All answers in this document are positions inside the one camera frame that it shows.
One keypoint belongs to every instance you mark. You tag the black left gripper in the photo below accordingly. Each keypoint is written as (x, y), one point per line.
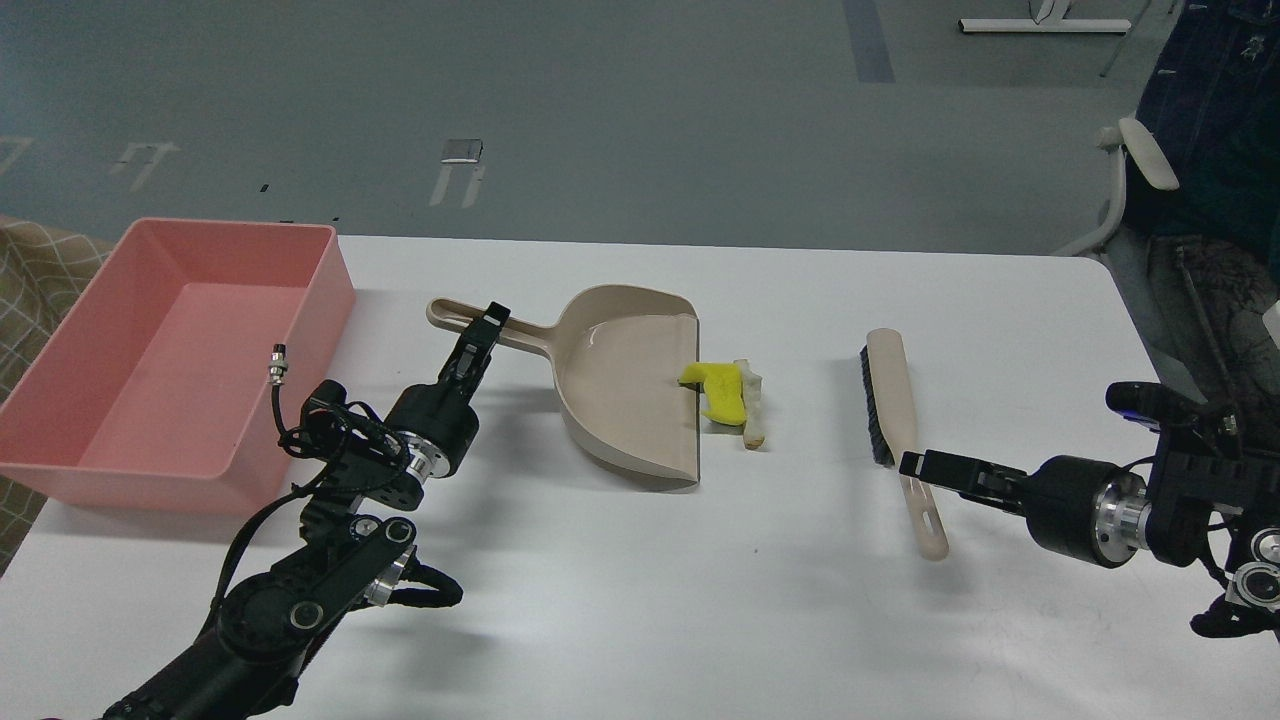
(436, 420)

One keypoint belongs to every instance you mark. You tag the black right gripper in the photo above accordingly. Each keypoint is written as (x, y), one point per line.
(1085, 509)

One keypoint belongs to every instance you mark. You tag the beige plastic dustpan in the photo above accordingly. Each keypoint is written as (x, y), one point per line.
(616, 353)

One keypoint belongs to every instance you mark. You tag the beige hand brush black bristles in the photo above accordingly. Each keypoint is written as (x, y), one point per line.
(895, 420)

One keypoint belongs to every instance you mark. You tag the yellow green sponge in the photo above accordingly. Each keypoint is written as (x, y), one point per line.
(721, 384)

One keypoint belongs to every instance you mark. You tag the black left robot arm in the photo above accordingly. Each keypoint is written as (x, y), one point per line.
(337, 544)

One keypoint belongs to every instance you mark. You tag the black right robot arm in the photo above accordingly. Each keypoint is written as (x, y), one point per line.
(1208, 497)

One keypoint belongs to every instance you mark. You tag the pink plastic bin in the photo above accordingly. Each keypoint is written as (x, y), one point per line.
(153, 392)

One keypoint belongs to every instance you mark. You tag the white office chair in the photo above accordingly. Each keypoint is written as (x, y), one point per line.
(1131, 150)

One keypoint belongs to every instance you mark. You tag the beige patterned cloth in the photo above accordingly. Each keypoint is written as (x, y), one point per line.
(44, 271)

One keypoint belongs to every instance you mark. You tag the white desk leg base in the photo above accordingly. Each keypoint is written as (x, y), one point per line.
(1046, 26)

